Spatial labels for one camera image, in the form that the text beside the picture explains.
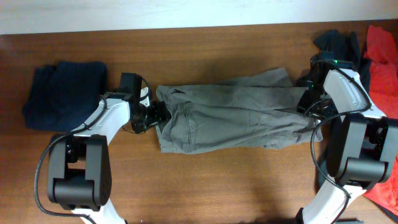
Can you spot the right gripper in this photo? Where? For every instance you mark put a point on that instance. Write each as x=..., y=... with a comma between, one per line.
x=302, y=106

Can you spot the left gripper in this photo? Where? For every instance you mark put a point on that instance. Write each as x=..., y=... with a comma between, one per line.
x=160, y=113

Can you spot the grey shorts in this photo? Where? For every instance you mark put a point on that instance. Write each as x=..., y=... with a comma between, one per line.
x=256, y=111

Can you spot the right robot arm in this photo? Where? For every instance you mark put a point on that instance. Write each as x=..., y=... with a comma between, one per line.
x=363, y=144

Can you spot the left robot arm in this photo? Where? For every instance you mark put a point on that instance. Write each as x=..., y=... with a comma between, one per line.
x=79, y=170

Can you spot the black garment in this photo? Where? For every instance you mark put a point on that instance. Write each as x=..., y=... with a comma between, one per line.
x=336, y=50

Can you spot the folded navy blue garment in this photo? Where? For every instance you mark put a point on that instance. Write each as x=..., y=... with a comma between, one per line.
x=63, y=96

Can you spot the red garment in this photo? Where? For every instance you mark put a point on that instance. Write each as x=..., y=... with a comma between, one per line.
x=382, y=50

